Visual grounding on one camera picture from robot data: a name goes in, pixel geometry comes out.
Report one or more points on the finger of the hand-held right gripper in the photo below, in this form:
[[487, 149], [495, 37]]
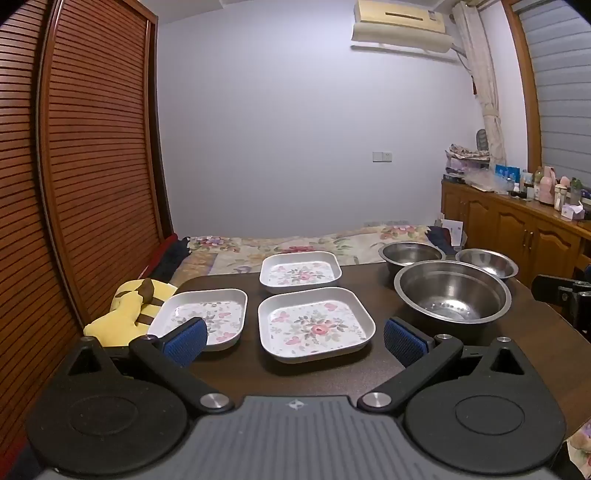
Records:
[[549, 288]]

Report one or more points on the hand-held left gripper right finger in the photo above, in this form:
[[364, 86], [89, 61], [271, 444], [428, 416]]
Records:
[[402, 340]]

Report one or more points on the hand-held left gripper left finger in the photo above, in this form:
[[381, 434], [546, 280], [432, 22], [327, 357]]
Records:
[[184, 344]]

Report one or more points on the square floral plate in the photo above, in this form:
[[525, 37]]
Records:
[[300, 274], [318, 325], [219, 318]]

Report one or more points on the small stainless steel bowl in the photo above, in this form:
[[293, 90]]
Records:
[[408, 255], [487, 263]]

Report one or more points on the large stainless steel bowl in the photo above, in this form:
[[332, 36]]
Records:
[[452, 295]]

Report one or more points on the yellow plush toy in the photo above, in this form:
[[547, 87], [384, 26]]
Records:
[[122, 316]]

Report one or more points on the wooden sideboard cabinet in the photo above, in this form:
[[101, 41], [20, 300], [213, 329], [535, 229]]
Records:
[[508, 230]]

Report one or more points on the pink tissue box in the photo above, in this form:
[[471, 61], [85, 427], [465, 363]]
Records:
[[572, 212]]

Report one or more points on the red and navy clothing pile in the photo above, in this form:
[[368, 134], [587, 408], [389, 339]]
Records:
[[171, 258]]

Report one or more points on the white bottle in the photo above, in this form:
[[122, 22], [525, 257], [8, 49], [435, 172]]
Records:
[[560, 197]]

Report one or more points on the pink bottle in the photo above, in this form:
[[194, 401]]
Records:
[[547, 187]]

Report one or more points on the floral bed blanket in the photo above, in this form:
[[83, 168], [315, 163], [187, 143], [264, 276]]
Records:
[[240, 256]]

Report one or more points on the dark blue cloth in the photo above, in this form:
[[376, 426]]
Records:
[[438, 240]]

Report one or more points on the glass jar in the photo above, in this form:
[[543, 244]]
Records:
[[527, 181]]

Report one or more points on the white paper sheet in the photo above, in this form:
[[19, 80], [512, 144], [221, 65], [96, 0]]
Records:
[[455, 230]]

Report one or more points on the blue box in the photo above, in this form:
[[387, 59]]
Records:
[[507, 173]]

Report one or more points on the clear plastic bag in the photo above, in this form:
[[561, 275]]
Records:
[[485, 182]]

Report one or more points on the floral bed sheet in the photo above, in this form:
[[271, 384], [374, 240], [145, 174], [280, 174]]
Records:
[[581, 445]]

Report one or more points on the pile of folded fabrics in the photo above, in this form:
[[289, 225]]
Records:
[[466, 161]]

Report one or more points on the dark mesh fan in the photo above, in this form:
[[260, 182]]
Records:
[[481, 138]]

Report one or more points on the grey window blinds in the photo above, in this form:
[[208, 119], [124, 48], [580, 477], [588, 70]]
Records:
[[563, 92]]

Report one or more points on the wooden louvered wardrobe door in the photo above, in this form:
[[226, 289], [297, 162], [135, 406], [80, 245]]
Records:
[[101, 138], [18, 230]]

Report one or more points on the cream lace curtain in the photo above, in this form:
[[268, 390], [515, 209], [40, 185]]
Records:
[[482, 69]]

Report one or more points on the white wall switch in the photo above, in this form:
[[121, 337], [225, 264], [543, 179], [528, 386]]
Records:
[[382, 157]]

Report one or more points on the wooden window frame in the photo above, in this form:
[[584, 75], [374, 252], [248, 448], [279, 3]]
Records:
[[521, 83]]

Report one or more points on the beige wall air conditioner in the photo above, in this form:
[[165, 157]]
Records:
[[397, 27]]

